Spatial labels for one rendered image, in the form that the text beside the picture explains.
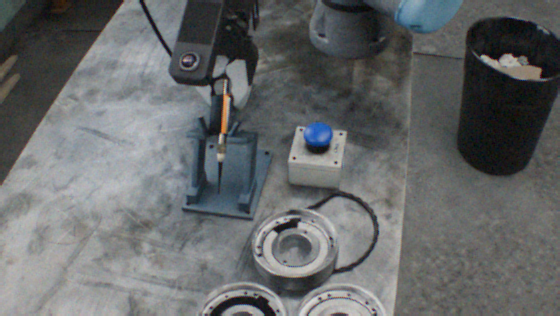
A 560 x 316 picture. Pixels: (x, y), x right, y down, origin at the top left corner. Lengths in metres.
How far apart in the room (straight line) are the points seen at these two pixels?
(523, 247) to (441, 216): 0.28
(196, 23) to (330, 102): 0.36
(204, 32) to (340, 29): 0.42
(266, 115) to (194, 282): 0.32
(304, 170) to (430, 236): 1.04
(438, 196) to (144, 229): 1.26
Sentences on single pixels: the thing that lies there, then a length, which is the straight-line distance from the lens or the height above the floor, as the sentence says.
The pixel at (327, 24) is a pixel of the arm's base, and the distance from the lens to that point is 1.07.
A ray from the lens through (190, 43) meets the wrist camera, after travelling 0.68.
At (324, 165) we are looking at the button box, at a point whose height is 0.84.
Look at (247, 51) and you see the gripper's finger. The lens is 0.73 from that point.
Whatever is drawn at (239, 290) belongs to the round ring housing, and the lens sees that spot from 0.72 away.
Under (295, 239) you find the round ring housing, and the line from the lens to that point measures 0.77.
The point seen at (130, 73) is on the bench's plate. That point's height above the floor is 0.80.
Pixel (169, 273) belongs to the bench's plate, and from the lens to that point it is 0.79.
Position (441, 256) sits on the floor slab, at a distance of 1.80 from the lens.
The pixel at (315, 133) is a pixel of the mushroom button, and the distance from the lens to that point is 0.82.
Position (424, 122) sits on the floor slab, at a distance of 2.17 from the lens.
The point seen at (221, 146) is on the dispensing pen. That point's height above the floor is 0.88.
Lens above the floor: 1.44
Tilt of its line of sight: 45 degrees down
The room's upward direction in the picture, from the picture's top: 3 degrees counter-clockwise
